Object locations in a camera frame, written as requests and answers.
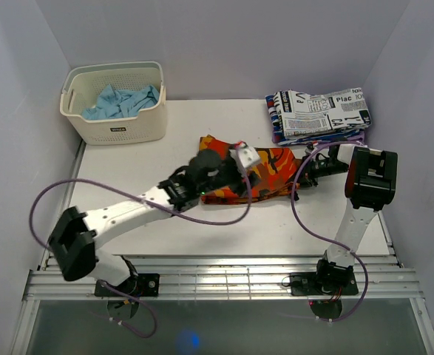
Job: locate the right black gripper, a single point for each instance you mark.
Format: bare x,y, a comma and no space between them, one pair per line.
308,177

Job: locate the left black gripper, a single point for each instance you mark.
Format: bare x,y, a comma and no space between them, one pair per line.
251,180

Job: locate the orange camouflage trousers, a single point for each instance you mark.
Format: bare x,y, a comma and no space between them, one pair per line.
276,172

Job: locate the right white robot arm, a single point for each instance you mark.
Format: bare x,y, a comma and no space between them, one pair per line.
370,186

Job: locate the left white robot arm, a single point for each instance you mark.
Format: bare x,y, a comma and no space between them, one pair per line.
78,239

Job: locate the purple folded trousers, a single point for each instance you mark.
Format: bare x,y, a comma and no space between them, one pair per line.
355,135

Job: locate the newspaper print folded trousers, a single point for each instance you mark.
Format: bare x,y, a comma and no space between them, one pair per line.
304,115

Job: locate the blue patterned folded trousers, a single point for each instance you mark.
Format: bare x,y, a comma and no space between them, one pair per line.
277,126

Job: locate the light blue cloth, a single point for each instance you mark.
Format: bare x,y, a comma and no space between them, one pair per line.
121,103

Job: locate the white perforated plastic basket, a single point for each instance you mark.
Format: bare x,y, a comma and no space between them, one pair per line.
83,86

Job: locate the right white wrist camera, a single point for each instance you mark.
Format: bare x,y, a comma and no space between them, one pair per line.
311,150

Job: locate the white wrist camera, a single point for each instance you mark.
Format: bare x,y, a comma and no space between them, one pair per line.
311,150
246,157

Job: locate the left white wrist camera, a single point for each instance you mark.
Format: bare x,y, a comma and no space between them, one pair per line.
246,157

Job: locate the aluminium rail frame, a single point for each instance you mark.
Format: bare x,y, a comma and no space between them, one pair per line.
251,278

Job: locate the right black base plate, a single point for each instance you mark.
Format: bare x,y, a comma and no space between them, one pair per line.
311,284

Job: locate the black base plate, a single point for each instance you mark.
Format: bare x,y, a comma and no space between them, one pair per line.
311,284
141,285

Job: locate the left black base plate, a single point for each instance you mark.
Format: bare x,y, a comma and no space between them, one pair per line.
141,285

